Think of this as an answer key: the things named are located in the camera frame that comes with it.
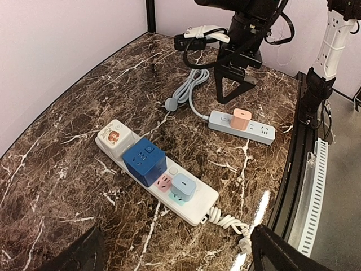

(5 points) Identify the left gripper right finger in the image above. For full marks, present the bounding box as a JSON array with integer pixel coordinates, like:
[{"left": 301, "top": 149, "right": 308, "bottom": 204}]
[{"left": 251, "top": 225, "right": 328, "bottom": 270}]

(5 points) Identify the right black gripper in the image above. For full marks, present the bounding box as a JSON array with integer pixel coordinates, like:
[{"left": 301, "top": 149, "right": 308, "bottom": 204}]
[{"left": 214, "top": 43, "right": 262, "bottom": 104}]

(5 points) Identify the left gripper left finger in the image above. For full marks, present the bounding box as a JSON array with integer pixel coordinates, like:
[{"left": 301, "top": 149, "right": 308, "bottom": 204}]
[{"left": 36, "top": 226, "right": 105, "bottom": 270}]

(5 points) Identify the pink cube charger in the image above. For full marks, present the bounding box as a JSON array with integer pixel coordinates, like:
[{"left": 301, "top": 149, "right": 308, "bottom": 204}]
[{"left": 230, "top": 108, "right": 252, "bottom": 130}]

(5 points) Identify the light blue cube charger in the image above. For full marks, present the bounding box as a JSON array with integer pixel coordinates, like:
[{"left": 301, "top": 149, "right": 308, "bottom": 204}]
[{"left": 170, "top": 173, "right": 197, "bottom": 202}]

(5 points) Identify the blue cube socket adapter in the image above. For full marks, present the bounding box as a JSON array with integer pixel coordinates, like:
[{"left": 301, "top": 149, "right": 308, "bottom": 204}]
[{"left": 122, "top": 138, "right": 167, "bottom": 187}]

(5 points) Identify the white cube socket adapter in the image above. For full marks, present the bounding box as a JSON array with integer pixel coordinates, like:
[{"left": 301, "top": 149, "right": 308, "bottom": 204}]
[{"left": 95, "top": 119, "right": 135, "bottom": 159}]

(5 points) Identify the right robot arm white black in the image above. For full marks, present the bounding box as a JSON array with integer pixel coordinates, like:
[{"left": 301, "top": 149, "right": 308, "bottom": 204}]
[{"left": 183, "top": 1, "right": 360, "bottom": 110}]

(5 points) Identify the grey-blue small power strip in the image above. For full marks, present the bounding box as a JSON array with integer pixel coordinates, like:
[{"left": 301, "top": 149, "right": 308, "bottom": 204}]
[{"left": 164, "top": 69, "right": 276, "bottom": 145}]

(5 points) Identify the white multicolour power strip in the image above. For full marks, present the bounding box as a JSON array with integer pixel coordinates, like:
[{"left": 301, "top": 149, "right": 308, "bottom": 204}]
[{"left": 100, "top": 133, "right": 219, "bottom": 226}]

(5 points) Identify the white coiled power strip cable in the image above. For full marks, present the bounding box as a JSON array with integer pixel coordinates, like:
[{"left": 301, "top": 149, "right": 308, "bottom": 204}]
[{"left": 207, "top": 207, "right": 253, "bottom": 255}]

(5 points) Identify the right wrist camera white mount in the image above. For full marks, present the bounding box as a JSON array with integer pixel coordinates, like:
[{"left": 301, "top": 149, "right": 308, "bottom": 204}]
[{"left": 174, "top": 25, "right": 230, "bottom": 51}]

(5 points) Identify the black front table rail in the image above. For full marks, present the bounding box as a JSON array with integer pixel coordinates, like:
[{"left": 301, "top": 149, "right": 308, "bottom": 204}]
[{"left": 266, "top": 72, "right": 319, "bottom": 241}]

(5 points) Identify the white slotted cable duct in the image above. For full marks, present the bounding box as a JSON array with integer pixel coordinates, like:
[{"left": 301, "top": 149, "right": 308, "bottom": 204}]
[{"left": 297, "top": 137, "right": 329, "bottom": 257}]

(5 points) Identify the right black frame post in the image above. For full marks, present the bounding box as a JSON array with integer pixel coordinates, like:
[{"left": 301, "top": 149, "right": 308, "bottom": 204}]
[{"left": 146, "top": 0, "right": 156, "bottom": 33}]

